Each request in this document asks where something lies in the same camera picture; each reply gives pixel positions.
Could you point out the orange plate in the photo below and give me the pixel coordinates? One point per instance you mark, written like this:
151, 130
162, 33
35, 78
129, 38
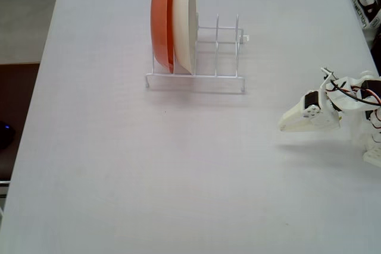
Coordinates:
160, 22

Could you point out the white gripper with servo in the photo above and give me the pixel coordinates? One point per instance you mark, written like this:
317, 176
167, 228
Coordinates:
300, 119

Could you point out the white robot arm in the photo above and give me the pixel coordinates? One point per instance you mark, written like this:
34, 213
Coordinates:
346, 103

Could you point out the black computer mouse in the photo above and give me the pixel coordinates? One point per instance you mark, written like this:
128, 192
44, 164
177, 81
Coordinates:
6, 135

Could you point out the small white plastic clip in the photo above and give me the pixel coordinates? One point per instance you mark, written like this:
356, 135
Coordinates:
245, 38

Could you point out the cream white plate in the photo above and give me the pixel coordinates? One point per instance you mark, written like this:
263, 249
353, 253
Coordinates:
184, 22

